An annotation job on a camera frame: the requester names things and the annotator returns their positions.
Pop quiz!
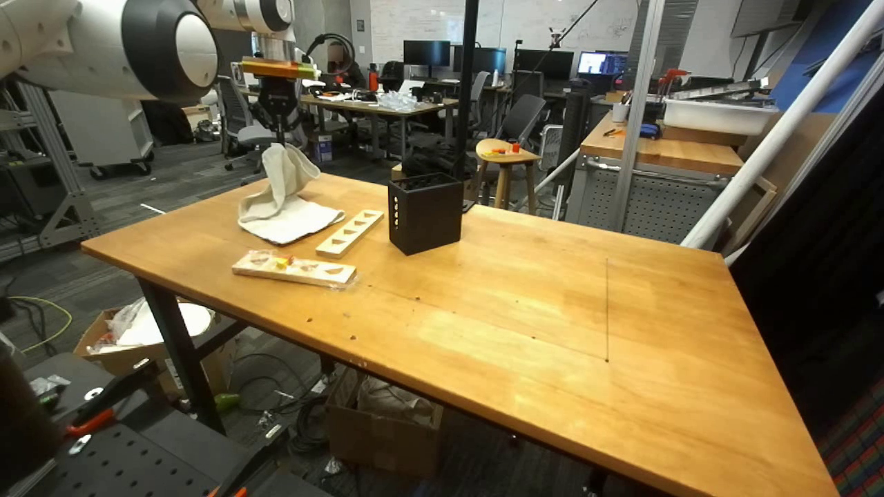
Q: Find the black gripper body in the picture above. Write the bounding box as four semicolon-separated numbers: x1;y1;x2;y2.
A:
257;77;299;141

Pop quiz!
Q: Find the white terry cloth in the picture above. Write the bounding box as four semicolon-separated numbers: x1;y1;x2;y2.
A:
237;144;339;245

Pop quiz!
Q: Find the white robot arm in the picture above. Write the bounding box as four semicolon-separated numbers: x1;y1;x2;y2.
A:
0;0;296;103

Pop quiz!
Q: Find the black perforated box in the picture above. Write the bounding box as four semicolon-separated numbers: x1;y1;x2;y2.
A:
387;173;465;253

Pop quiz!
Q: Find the cardboard box with plastic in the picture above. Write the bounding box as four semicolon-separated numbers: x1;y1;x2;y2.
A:
75;299;227;380

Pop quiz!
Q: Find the cardboard box under table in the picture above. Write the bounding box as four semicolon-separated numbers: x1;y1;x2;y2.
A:
325;369;444;477

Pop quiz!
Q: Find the seated person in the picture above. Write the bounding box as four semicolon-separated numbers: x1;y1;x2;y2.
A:
325;42;364;88

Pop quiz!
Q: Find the wooden slotted board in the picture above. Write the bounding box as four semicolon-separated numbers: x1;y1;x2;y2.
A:
317;209;383;256

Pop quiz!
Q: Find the red yellow triangle piece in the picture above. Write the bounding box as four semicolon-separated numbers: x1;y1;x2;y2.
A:
273;256;296;271

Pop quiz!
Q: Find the wooden triangle puzzle board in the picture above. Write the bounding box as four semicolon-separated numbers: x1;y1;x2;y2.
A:
231;250;356;288

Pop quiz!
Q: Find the round wooden stool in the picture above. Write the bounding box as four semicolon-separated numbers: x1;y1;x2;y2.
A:
474;137;538;209

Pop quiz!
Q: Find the wooden workbench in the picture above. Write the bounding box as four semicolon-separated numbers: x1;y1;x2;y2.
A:
567;117;742;244

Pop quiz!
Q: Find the white diagonal pole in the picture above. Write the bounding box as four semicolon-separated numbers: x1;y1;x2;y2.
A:
683;0;884;249

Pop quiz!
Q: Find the yellow wrist camera mount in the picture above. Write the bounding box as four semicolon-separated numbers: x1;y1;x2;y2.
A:
240;57;317;81

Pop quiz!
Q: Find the green floor cable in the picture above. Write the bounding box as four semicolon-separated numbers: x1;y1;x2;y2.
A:
0;293;78;357

